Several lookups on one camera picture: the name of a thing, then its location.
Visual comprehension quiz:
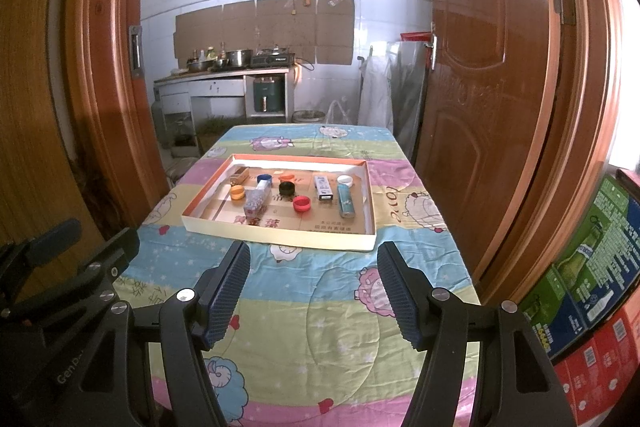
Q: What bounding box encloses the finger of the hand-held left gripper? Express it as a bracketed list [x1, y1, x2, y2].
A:
[0, 219, 83, 304]
[0, 228, 141, 324]

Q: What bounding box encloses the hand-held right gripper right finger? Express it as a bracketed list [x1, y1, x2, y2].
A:
[376, 242, 576, 427]

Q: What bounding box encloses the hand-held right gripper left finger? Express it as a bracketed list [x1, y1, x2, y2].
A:
[85, 242, 252, 427]

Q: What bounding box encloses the shallow cardboard tray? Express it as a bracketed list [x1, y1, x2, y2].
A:
[181, 153, 377, 253]

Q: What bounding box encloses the clear patterned small box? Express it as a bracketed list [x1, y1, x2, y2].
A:
[243, 187, 271, 217]

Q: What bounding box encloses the teal small box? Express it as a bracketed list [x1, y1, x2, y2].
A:
[337, 184, 357, 220]

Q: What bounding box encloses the white patterned small box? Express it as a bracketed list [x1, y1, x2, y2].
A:
[313, 174, 334, 202]

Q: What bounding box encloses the cartoon sheep printed blanket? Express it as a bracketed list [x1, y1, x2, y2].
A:
[112, 123, 483, 427]

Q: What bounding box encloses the plain wooden door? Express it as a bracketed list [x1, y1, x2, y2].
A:
[0, 0, 106, 298]

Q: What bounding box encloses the green and blue carton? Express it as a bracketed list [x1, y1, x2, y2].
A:
[517, 267, 586, 358]

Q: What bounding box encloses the clear plastic bag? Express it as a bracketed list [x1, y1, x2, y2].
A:
[325, 99, 353, 126]

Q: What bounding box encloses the white kitchen counter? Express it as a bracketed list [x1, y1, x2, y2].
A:
[153, 66, 296, 142]

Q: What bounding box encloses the metal strike plate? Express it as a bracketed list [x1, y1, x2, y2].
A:
[129, 25, 143, 80]

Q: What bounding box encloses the green air fryer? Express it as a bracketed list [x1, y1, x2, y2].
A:
[252, 77, 281, 114]

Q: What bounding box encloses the white sack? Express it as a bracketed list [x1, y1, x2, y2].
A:
[357, 52, 396, 130]

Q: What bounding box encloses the red carton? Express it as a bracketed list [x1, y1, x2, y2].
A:
[550, 307, 640, 427]

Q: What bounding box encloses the green printed carton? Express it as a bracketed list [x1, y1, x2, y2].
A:
[552, 174, 640, 333]

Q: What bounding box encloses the grey plastic sheet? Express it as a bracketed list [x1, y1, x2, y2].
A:
[390, 39, 431, 158]

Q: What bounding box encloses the panelled wooden door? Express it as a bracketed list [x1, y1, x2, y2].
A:
[415, 0, 576, 278]

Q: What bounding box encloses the black cooktop stove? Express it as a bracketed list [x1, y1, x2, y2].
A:
[249, 51, 296, 68]

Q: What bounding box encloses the wooden door frame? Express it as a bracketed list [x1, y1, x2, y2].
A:
[62, 0, 631, 308]

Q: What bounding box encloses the silver door handle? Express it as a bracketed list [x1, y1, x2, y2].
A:
[427, 22, 441, 72]

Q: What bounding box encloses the cardboard sheet on wall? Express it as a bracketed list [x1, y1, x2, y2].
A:
[173, 0, 356, 65]

